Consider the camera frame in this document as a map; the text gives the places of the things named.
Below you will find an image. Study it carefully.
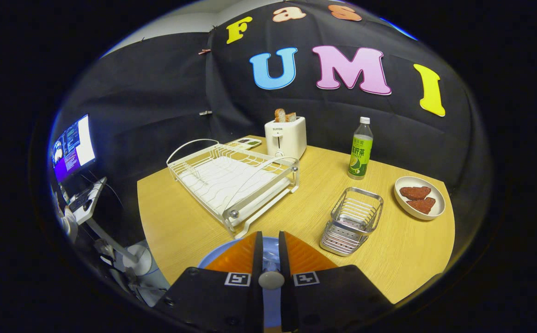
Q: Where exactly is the compartment snack tray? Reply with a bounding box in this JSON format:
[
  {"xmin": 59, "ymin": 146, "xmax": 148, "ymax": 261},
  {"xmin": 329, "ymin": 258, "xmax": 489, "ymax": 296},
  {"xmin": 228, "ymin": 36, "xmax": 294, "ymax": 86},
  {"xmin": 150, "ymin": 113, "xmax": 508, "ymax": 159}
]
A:
[{"xmin": 226, "ymin": 137, "xmax": 262, "ymax": 150}]

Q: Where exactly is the white toaster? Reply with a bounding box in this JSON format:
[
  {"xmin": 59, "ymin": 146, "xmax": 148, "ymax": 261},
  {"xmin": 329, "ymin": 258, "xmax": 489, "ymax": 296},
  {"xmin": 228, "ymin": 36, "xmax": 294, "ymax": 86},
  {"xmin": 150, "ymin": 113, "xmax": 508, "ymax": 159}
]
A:
[{"xmin": 264, "ymin": 116, "xmax": 307, "ymax": 160}]

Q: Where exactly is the green label drink bottle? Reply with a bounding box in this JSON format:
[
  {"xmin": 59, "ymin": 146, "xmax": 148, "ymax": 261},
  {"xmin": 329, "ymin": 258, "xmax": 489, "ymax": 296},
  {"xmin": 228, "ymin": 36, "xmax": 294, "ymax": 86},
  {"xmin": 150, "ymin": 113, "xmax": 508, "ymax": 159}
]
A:
[{"xmin": 348, "ymin": 117, "xmax": 374, "ymax": 180}]

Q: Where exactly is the striped handle metal spoon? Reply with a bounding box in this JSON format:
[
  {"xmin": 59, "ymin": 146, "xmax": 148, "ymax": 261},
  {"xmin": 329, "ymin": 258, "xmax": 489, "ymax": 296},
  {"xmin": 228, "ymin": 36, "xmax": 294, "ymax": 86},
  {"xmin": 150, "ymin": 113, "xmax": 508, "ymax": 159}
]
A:
[{"xmin": 258, "ymin": 250, "xmax": 285, "ymax": 290}]

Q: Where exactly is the metal wire basket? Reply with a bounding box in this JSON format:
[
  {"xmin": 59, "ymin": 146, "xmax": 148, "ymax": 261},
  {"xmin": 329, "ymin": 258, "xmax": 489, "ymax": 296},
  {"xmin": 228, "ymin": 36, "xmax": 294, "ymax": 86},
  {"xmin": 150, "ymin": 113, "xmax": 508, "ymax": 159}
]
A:
[{"xmin": 320, "ymin": 187, "xmax": 384, "ymax": 257}]

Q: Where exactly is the computer monitor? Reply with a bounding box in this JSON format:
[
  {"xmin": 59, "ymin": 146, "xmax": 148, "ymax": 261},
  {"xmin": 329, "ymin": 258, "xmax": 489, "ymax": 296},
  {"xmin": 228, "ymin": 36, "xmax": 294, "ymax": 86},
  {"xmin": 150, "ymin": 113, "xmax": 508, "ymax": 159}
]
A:
[{"xmin": 50, "ymin": 114, "xmax": 97, "ymax": 184}]

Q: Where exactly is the white floor stand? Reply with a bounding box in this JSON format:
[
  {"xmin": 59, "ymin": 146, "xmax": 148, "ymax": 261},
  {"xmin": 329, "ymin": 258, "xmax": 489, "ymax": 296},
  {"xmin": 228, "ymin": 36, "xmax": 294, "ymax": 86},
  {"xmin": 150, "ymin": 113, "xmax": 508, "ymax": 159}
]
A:
[{"xmin": 65, "ymin": 177, "xmax": 153, "ymax": 278}]

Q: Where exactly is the white wire dish rack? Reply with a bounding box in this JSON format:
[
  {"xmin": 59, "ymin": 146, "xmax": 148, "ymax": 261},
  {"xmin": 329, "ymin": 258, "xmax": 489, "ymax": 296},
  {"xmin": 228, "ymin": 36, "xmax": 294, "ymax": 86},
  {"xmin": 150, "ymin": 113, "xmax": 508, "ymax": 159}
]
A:
[{"xmin": 166, "ymin": 139, "xmax": 300, "ymax": 239}]

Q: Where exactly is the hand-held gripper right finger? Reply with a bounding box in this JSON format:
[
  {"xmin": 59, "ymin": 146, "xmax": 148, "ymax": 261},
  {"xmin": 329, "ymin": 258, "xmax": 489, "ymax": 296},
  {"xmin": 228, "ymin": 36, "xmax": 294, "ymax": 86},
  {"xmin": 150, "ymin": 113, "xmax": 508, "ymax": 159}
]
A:
[{"xmin": 277, "ymin": 230, "xmax": 394, "ymax": 333}]

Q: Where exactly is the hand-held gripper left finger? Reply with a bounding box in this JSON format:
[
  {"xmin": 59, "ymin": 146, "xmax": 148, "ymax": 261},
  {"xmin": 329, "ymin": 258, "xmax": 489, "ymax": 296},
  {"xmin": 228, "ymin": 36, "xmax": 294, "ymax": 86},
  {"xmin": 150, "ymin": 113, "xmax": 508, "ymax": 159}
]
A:
[{"xmin": 155, "ymin": 231, "xmax": 265, "ymax": 333}]

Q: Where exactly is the red meat patty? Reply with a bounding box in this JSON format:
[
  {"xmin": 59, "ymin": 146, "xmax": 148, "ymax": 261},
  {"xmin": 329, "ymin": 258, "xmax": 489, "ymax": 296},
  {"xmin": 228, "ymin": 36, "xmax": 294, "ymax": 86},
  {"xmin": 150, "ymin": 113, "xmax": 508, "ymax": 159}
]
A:
[
  {"xmin": 406, "ymin": 197, "xmax": 436, "ymax": 214},
  {"xmin": 399, "ymin": 186, "xmax": 432, "ymax": 200}
]

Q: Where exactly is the light blue plate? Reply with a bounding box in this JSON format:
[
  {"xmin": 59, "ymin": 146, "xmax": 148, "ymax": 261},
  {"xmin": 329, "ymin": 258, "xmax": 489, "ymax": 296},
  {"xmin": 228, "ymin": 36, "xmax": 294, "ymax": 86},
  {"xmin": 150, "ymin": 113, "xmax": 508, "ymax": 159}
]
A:
[{"xmin": 198, "ymin": 237, "xmax": 281, "ymax": 329}]

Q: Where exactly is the black backdrop cloth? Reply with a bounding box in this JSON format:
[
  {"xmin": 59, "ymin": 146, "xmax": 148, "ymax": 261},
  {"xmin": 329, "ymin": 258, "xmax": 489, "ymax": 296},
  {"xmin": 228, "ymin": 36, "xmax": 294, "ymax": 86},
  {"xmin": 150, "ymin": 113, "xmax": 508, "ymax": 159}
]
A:
[{"xmin": 49, "ymin": 0, "xmax": 491, "ymax": 241}]

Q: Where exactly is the cream dish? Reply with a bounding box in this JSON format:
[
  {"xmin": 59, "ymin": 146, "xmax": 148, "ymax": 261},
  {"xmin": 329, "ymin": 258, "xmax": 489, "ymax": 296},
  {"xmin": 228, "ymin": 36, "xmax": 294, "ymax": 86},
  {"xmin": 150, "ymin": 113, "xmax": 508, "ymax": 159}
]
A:
[{"xmin": 394, "ymin": 176, "xmax": 446, "ymax": 221}]

